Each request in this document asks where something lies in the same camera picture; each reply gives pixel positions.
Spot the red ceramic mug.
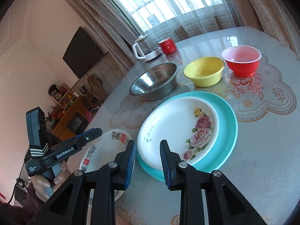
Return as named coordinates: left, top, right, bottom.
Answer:
left=158, top=37, right=177, bottom=55

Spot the wicker chair back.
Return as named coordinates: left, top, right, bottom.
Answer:
left=87, top=75, right=108, bottom=102

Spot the large white dragon plate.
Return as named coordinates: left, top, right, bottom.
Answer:
left=79, top=129, right=133, bottom=202

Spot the red plastic bowl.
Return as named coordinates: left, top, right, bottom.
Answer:
left=221, top=45, right=262, bottom=78

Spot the left beige curtain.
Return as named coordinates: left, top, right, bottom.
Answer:
left=65, top=0, right=139, bottom=73

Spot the wooden cabinet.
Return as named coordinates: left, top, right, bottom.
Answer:
left=48, top=83, right=91, bottom=140

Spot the white glass kettle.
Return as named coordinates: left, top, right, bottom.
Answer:
left=132, top=34, right=162, bottom=62

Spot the yellow plastic bowl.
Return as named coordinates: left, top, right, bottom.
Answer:
left=184, top=56, right=225, bottom=87

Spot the turquoise plastic plate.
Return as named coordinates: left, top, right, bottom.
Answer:
left=137, top=91, right=238, bottom=182

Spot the stainless steel bowl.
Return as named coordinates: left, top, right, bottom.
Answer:
left=129, top=62, right=179, bottom=101

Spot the white sheer curtain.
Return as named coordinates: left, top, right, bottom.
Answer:
left=109, top=0, right=244, bottom=42

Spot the black wall television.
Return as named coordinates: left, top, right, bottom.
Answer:
left=63, top=27, right=104, bottom=79

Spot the beige curtain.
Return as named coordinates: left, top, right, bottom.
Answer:
left=233, top=0, right=299, bottom=55
left=65, top=0, right=139, bottom=73

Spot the right beige curtain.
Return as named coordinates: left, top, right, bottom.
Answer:
left=233, top=0, right=299, bottom=55

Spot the person's left hand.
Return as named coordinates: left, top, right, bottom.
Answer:
left=31, top=161, right=71, bottom=202

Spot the white floral plate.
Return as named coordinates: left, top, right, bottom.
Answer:
left=137, top=97, right=220, bottom=170

